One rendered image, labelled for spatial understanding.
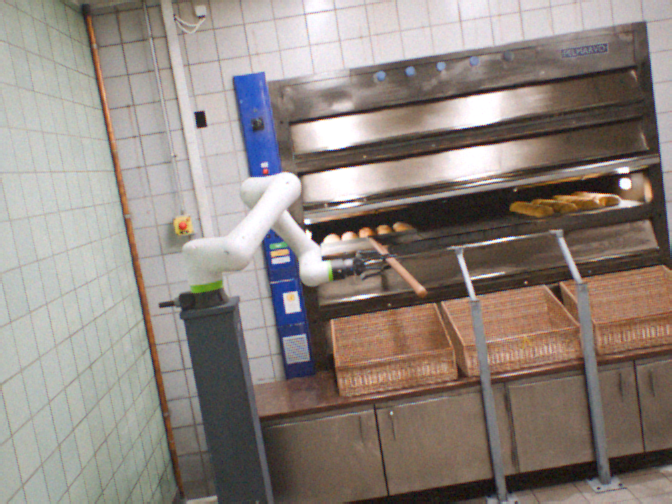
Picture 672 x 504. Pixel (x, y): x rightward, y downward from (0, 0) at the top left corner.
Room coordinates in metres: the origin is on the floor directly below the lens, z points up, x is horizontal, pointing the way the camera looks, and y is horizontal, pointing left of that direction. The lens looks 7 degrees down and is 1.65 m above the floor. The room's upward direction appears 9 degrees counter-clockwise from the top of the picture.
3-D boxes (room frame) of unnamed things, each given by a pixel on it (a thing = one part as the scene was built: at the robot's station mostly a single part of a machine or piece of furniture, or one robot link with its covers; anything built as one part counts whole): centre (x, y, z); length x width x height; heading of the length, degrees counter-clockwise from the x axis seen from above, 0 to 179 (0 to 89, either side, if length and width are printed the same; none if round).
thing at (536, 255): (3.78, -0.76, 1.02); 1.79 x 0.11 x 0.19; 91
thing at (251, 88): (4.70, 0.30, 1.07); 1.93 x 0.16 x 2.15; 1
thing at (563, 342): (3.51, -0.78, 0.72); 0.56 x 0.49 x 0.28; 91
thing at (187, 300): (2.73, 0.55, 1.23); 0.26 x 0.15 x 0.06; 91
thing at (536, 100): (3.78, -0.76, 1.80); 1.79 x 0.11 x 0.19; 91
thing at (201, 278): (2.72, 0.49, 1.36); 0.16 x 0.13 x 0.19; 55
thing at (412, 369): (3.50, -0.19, 0.72); 0.56 x 0.49 x 0.28; 90
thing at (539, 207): (4.23, -1.34, 1.21); 0.61 x 0.48 x 0.06; 1
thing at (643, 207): (3.80, -0.76, 1.16); 1.80 x 0.06 x 0.04; 91
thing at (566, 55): (3.81, -0.76, 1.99); 1.80 x 0.08 x 0.21; 91
